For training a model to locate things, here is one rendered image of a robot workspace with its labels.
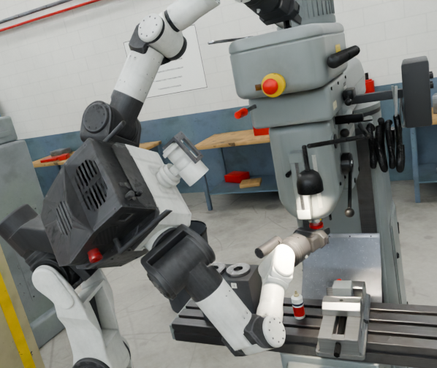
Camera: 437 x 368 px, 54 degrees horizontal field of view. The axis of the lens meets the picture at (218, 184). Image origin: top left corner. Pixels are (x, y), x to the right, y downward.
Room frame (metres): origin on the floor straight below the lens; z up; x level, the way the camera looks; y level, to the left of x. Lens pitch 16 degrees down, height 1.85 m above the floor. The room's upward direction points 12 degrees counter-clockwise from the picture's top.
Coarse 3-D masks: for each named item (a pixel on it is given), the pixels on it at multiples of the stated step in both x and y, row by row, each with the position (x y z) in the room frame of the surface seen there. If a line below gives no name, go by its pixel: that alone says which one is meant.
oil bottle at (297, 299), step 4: (296, 292) 1.37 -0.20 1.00; (292, 296) 1.38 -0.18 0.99; (296, 296) 1.36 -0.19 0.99; (300, 296) 1.37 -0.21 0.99; (292, 300) 1.36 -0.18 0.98; (296, 300) 1.35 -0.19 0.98; (300, 300) 1.36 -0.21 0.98; (292, 304) 1.37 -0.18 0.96; (296, 304) 1.36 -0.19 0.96; (300, 304) 1.35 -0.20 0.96; (296, 308) 1.36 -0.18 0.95; (300, 308) 1.35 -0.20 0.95; (296, 312) 1.36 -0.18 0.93; (300, 312) 1.35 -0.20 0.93; (304, 312) 1.36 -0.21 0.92; (296, 316) 1.36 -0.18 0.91; (300, 316) 1.35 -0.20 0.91; (304, 316) 1.36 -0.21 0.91
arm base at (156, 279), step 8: (176, 232) 0.99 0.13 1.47; (184, 232) 0.99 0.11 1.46; (192, 232) 0.97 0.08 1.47; (168, 240) 0.98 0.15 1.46; (176, 240) 0.98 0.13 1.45; (200, 240) 0.95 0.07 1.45; (152, 248) 0.97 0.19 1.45; (160, 248) 0.96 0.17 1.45; (168, 248) 0.97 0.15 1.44; (208, 248) 0.94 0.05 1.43; (144, 256) 0.96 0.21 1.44; (152, 256) 0.95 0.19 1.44; (160, 256) 0.96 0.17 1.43; (208, 256) 0.94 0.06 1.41; (144, 264) 0.93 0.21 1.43; (152, 264) 0.95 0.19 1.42; (152, 272) 0.90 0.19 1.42; (152, 280) 0.90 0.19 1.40; (160, 280) 0.88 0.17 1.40; (160, 288) 0.89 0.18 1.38; (168, 288) 0.88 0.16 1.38; (168, 296) 0.89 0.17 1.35
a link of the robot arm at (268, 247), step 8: (272, 240) 1.22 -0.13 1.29; (280, 240) 1.22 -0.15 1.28; (288, 240) 1.21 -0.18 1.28; (256, 248) 1.18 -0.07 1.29; (264, 248) 1.18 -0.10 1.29; (272, 248) 1.19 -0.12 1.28; (296, 248) 1.19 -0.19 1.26; (264, 256) 1.17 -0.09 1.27; (296, 256) 1.18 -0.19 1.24; (264, 264) 1.18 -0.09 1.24; (296, 264) 1.19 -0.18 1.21; (264, 272) 1.17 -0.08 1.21
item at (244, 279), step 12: (216, 264) 1.52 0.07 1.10; (228, 264) 1.53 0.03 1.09; (240, 264) 1.48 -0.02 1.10; (252, 264) 1.49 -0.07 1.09; (228, 276) 1.43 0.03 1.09; (240, 276) 1.41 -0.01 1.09; (252, 276) 1.41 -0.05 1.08; (240, 288) 1.39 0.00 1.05; (252, 288) 1.39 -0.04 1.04; (252, 300) 1.37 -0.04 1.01; (252, 312) 1.37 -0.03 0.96
